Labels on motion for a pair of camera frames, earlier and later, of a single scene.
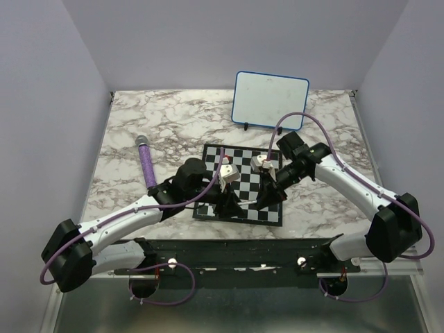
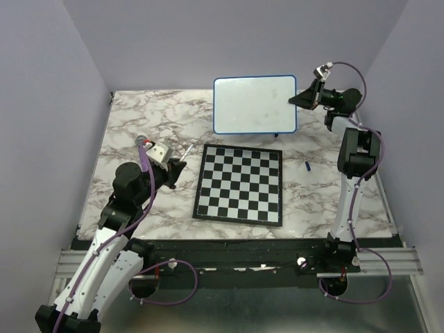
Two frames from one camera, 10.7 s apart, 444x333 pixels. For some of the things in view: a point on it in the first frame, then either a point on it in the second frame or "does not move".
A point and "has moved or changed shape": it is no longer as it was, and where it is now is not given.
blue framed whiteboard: x=259 y=99 has moved or changed shape
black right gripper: x=269 y=187 to x=308 y=98
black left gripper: x=227 y=203 to x=174 y=171
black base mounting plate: x=200 y=264 does not move
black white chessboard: x=245 y=186 does not move
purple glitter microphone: x=142 y=141 does not move
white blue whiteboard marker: x=246 y=202 to x=184 y=155
